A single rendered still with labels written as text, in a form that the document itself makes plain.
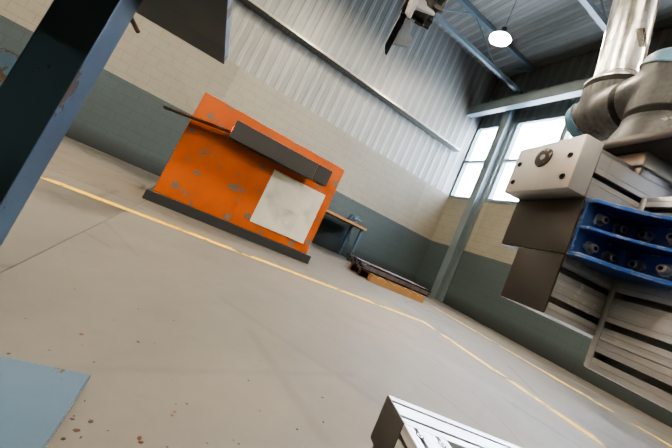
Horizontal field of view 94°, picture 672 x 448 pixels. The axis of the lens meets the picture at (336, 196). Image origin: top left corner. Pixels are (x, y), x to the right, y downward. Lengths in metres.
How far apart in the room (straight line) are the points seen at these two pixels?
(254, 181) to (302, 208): 0.65
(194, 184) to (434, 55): 8.41
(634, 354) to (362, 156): 8.27
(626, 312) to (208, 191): 3.42
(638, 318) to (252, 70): 7.89
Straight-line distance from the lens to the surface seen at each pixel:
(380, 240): 9.15
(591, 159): 0.60
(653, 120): 0.77
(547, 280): 0.57
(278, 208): 3.72
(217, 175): 3.62
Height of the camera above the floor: 0.48
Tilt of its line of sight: 6 degrees up
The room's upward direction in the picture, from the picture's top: 25 degrees clockwise
